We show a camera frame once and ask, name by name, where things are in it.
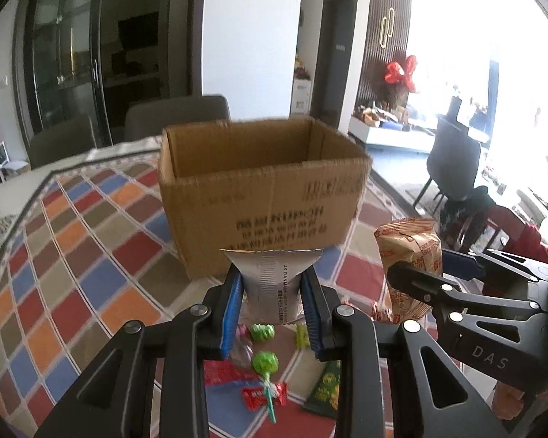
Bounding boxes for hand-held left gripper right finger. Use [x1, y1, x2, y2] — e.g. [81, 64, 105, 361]
[300, 268, 521, 438]

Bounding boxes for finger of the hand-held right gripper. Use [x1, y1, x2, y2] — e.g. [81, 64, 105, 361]
[387, 260, 543, 326]
[442, 249, 548, 284]

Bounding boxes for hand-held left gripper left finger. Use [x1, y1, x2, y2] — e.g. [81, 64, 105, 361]
[34, 262, 245, 438]

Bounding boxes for orange printed snack packet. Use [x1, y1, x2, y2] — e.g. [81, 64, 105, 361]
[373, 218, 444, 327]

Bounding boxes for silver white snack packet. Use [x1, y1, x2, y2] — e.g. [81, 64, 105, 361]
[219, 247, 324, 327]

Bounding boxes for dark green snack packet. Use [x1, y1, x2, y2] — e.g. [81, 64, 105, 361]
[302, 360, 342, 420]

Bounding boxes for brown cardboard box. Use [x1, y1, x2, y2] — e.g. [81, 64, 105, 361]
[157, 116, 373, 280]

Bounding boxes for person's right hand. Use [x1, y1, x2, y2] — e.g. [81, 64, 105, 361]
[494, 384, 529, 421]

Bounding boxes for red white wrapped candy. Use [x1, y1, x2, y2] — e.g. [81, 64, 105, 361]
[370, 301, 394, 326]

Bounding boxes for black cloth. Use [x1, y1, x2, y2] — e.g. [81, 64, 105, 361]
[439, 188, 495, 248]

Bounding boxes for green lollipop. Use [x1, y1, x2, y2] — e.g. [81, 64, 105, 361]
[251, 351, 282, 424]

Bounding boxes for red chair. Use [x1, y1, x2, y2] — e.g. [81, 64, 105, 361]
[479, 203, 548, 298]

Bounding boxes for red candy wrapper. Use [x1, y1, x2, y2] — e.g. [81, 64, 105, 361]
[241, 381, 288, 412]

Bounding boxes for dark dining chair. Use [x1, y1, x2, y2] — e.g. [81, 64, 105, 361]
[411, 114, 483, 216]

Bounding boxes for white low console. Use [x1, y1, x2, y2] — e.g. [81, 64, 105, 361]
[349, 114, 435, 154]

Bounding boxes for colourful checkered tablecloth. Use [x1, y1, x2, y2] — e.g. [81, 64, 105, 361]
[0, 134, 498, 438]

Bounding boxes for red ribbon bow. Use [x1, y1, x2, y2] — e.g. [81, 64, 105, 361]
[384, 55, 419, 93]

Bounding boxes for grey upholstered chair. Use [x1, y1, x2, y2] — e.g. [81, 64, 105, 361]
[124, 95, 232, 143]
[27, 114, 98, 170]

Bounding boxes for white drawer cabinet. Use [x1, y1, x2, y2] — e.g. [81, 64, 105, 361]
[290, 77, 312, 118]

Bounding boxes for dark interior door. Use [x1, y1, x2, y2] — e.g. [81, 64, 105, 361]
[311, 0, 359, 131]

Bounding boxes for white stool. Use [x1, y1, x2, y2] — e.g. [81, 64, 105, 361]
[0, 141, 31, 193]

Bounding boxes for black framed glass door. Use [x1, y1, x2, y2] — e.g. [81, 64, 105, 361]
[13, 0, 111, 147]

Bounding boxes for dark slatted wall cabinet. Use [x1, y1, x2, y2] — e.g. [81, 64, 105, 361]
[356, 0, 413, 111]

